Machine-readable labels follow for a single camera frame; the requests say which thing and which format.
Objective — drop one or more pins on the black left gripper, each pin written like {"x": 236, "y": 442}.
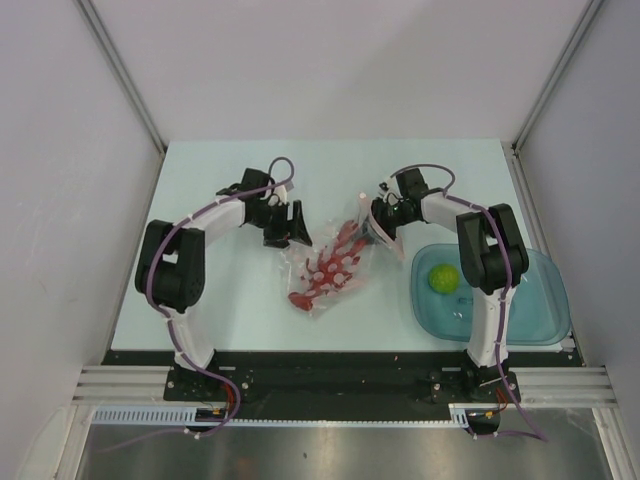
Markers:
{"x": 297, "y": 228}

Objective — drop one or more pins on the red fake lobster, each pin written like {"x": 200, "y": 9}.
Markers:
{"x": 332, "y": 270}

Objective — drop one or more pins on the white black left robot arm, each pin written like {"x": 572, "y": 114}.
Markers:
{"x": 171, "y": 269}

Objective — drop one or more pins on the teal translucent plastic container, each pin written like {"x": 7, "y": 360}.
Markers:
{"x": 539, "y": 314}

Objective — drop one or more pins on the left aluminium corner post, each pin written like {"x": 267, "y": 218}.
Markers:
{"x": 114, "y": 60}

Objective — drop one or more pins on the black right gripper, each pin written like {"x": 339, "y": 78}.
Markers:
{"x": 378, "y": 208}

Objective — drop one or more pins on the aluminium front frame rail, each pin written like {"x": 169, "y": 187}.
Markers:
{"x": 539, "y": 387}

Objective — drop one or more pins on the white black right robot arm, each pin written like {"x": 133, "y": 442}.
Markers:
{"x": 493, "y": 259}

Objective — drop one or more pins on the white slotted cable duct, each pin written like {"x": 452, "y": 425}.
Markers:
{"x": 175, "y": 416}

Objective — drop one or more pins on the clear zip top bag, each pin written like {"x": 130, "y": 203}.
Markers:
{"x": 375, "y": 255}

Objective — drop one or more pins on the green fake food ball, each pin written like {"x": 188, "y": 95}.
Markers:
{"x": 444, "y": 278}

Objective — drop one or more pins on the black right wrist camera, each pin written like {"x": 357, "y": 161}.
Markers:
{"x": 408, "y": 184}

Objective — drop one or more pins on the aluminium corner post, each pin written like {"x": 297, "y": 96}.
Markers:
{"x": 569, "y": 51}
{"x": 114, "y": 60}

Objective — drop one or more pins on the right aluminium corner post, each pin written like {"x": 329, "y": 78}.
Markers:
{"x": 569, "y": 51}

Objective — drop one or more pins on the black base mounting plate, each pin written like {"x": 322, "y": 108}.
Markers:
{"x": 432, "y": 376}

